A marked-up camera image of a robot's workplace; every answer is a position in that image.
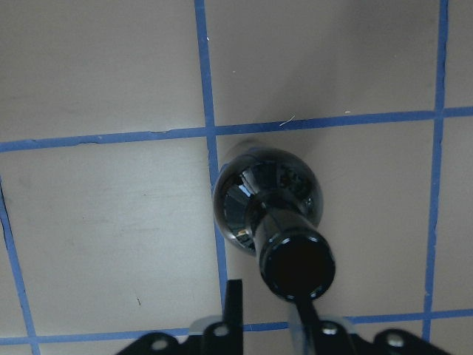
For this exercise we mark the dark wine bottle carried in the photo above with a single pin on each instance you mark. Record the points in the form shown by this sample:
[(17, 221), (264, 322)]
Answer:
[(268, 203)]

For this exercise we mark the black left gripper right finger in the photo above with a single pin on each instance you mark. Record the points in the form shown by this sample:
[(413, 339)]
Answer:
[(308, 335)]

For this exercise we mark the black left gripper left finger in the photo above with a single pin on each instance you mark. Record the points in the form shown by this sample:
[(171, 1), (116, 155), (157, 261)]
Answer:
[(232, 317)]

